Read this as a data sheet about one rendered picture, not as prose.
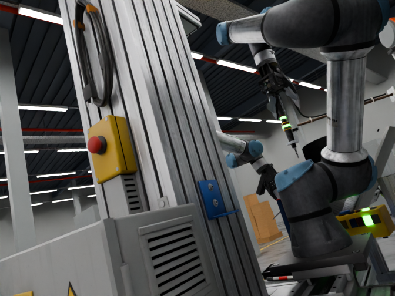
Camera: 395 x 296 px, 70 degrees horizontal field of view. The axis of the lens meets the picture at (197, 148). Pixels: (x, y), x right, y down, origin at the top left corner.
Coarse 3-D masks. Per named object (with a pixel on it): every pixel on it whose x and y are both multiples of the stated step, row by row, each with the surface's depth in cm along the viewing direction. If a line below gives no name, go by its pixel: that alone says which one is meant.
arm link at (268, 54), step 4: (260, 52) 106; (264, 52) 105; (268, 52) 105; (272, 52) 106; (256, 56) 107; (260, 56) 106; (264, 56) 105; (268, 56) 105; (272, 56) 105; (256, 60) 107; (260, 60) 106; (256, 64) 108
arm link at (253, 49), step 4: (248, 44) 112; (252, 44) 108; (256, 44) 106; (260, 44) 105; (264, 44) 105; (252, 48) 108; (256, 48) 107; (260, 48) 106; (264, 48) 105; (268, 48) 106; (252, 52) 109; (256, 52) 107
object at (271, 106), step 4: (272, 96) 107; (272, 100) 107; (276, 100) 107; (268, 104) 105; (272, 104) 107; (276, 104) 108; (268, 108) 105; (272, 108) 107; (276, 108) 107; (272, 112) 107; (276, 112) 107; (276, 116) 107
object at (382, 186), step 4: (380, 180) 143; (380, 184) 143; (384, 184) 142; (380, 188) 143; (384, 188) 142; (384, 192) 142; (388, 192) 141; (384, 196) 142; (388, 196) 141; (388, 200) 141; (392, 200) 140; (388, 204) 141; (392, 204) 140; (392, 208) 140; (392, 212) 140
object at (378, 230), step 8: (376, 208) 94; (384, 208) 98; (336, 216) 105; (344, 216) 101; (352, 216) 99; (360, 216) 97; (384, 216) 94; (376, 224) 94; (384, 224) 92; (392, 224) 97; (352, 232) 99; (360, 232) 97; (368, 232) 95; (376, 232) 94; (384, 232) 92; (392, 232) 94
